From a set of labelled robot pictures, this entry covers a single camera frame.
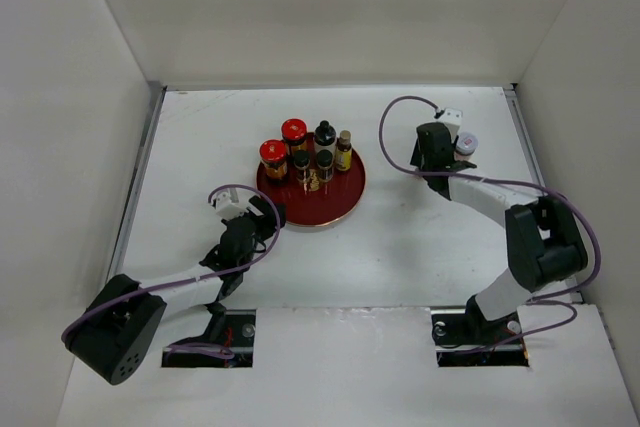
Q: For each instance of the black-cap spice bottle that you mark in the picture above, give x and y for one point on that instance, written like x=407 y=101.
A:
x=301 y=163
x=324 y=162

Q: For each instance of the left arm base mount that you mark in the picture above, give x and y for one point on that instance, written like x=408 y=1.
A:
x=226 y=342

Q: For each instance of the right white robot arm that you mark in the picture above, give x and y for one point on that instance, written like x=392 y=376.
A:
x=543 y=241

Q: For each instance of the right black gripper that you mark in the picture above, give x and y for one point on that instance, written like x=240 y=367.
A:
x=416 y=159

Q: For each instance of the aluminium table rail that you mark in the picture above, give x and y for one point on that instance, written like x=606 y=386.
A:
x=562 y=291
x=116 y=259

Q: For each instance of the right aluminium table rail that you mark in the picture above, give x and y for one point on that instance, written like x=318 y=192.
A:
x=562 y=291

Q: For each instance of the left aluminium table rail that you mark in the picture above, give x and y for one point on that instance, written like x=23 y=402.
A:
x=116 y=259

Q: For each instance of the clear salt grinder black top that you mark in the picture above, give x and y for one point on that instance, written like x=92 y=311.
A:
x=325 y=137

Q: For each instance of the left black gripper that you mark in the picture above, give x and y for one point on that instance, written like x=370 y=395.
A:
x=266 y=220

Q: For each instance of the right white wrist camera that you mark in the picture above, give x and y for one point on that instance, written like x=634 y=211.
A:
x=452 y=119

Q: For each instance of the white-lid spice jar right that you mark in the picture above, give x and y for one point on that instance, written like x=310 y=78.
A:
x=465 y=146

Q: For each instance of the red-lid dark sauce jar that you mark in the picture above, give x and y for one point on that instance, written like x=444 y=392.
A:
x=294 y=132

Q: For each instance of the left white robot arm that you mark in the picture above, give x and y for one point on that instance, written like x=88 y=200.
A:
x=116 y=331

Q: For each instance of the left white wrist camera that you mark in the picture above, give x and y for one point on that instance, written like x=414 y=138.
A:
x=228 y=206

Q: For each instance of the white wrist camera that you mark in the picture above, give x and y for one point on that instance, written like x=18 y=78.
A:
x=228 y=206
x=452 y=119

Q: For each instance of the round red lacquer tray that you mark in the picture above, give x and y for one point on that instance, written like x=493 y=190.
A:
x=315 y=203

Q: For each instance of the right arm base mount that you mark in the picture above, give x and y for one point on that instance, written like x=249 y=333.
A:
x=463 y=338

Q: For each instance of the yellow-label beige-cap spice bottle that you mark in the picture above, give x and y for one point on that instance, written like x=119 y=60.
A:
x=343 y=153

